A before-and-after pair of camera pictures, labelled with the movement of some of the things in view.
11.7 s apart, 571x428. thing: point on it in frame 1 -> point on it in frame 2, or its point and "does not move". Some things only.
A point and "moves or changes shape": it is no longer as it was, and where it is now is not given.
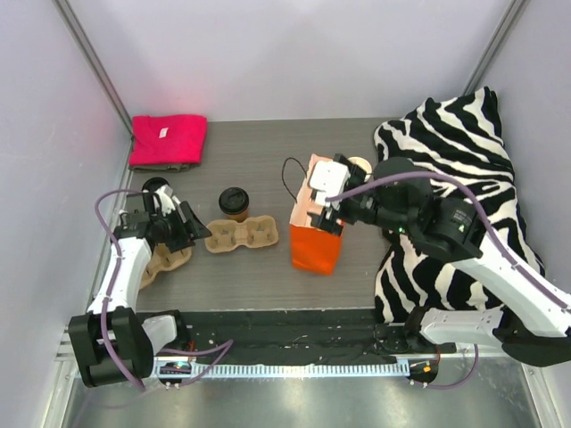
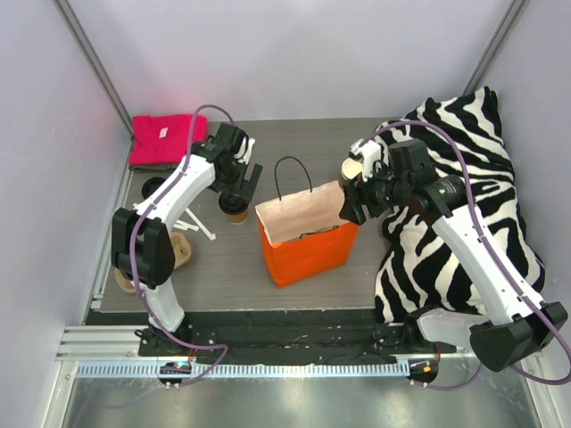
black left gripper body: x=182 y=225 -> x=249 y=182
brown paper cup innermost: x=238 y=218 does not move
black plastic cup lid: x=234 y=201 does not move
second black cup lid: x=153 y=184 does not move
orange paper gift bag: x=313 y=249 moves or changes shape
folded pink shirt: x=167 y=143 does not move
